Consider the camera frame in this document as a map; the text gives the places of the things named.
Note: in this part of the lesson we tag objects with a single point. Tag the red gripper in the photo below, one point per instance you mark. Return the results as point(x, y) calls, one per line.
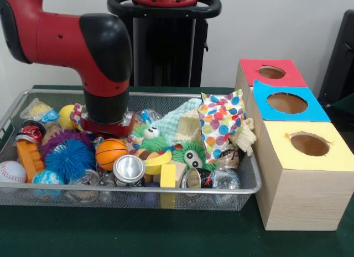
point(108, 130)

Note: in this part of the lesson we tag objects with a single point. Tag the blue fuzzy ball with eyes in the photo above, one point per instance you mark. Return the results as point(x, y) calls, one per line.
point(69, 160)

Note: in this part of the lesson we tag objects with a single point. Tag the mint green waffle cloth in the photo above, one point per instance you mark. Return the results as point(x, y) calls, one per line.
point(171, 119)

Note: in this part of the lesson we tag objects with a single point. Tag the green spiky ball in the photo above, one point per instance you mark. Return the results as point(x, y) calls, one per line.
point(146, 134)
point(191, 156)

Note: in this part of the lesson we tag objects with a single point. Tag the colourful patterned cloth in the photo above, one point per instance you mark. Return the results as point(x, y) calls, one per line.
point(221, 121)

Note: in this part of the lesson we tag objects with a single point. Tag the cream yellow waffle cloth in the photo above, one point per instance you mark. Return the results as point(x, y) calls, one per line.
point(243, 138)

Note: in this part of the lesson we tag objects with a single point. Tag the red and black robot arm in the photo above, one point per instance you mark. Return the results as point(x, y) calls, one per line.
point(83, 41)

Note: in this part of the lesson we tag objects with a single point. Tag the wooden box with three holes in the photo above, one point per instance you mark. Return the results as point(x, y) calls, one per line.
point(304, 196)

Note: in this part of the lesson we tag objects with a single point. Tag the small orange basketball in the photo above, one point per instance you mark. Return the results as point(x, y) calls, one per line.
point(110, 153)

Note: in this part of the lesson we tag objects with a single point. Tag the yellow ball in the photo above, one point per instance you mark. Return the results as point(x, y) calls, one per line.
point(66, 116)

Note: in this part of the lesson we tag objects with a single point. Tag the silver metal can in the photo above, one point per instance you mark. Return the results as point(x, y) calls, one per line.
point(128, 169)

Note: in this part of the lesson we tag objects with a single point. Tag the yellow plastic block toy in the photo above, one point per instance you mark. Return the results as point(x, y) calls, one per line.
point(163, 167)

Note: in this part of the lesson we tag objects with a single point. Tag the red soda can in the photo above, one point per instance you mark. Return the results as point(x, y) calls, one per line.
point(30, 132)

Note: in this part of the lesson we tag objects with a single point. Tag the globe print ball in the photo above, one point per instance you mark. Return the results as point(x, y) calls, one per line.
point(47, 178)

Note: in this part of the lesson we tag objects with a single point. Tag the orange plastic block toy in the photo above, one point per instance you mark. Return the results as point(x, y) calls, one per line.
point(27, 157)

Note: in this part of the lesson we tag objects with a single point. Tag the white baseball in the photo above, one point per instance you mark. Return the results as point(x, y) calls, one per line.
point(11, 172)

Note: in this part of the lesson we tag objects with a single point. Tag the dark green table cloth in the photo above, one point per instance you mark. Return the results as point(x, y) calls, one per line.
point(138, 235)

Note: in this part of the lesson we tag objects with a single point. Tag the black chair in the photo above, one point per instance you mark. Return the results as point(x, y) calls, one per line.
point(340, 58)

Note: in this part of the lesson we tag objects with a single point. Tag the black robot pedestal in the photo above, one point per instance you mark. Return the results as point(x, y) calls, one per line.
point(166, 47)

